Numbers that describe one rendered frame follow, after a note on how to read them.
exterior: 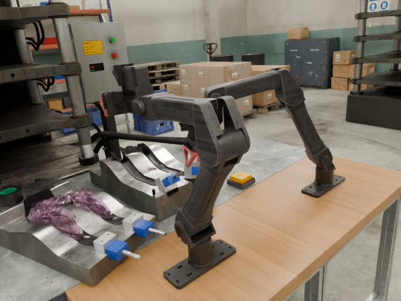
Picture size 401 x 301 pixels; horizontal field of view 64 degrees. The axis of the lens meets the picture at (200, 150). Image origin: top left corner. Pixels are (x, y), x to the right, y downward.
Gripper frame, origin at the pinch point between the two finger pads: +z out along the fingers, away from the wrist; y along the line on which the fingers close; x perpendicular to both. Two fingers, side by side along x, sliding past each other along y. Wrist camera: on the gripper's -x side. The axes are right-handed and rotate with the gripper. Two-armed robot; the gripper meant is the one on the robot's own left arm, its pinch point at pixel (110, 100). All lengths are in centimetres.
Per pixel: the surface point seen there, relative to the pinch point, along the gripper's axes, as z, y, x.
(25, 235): -2.0, 32.5, 31.0
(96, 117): 362, -133, 69
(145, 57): 629, -388, -3
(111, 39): 73, -39, -21
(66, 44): 60, -11, -20
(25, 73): 67, 8, -10
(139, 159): 16.0, -14.3, 26.9
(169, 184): -13.8, -8.0, 27.6
